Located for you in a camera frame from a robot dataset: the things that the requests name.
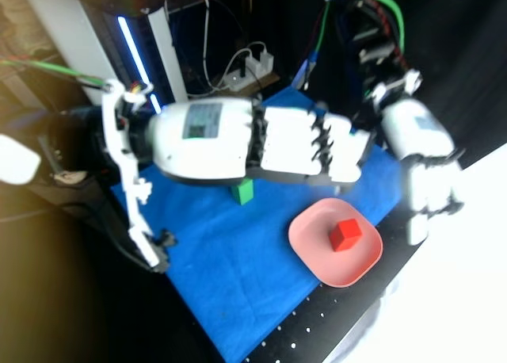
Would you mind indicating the brown wooden board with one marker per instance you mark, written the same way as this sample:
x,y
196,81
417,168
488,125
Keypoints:
x,y
265,81

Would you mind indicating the pink plastic plate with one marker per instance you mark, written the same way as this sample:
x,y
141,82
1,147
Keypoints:
x,y
313,236

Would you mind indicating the blue cloth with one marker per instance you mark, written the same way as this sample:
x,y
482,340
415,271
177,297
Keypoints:
x,y
245,283

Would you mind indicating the green cube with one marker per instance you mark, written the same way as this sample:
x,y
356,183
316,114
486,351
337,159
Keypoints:
x,y
243,192

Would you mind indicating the black curtain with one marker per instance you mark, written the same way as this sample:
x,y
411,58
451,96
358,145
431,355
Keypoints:
x,y
475,62

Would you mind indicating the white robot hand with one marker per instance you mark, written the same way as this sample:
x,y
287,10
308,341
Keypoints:
x,y
412,129
214,149

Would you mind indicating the red cube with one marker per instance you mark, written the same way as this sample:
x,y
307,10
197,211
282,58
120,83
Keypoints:
x,y
344,236

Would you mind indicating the black perforated board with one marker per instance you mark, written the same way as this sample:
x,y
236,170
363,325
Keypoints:
x,y
356,311

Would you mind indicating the white computer tower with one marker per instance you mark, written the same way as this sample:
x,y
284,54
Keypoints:
x,y
71,30

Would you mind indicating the white power strip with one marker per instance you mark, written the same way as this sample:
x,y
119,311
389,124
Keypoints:
x,y
259,63

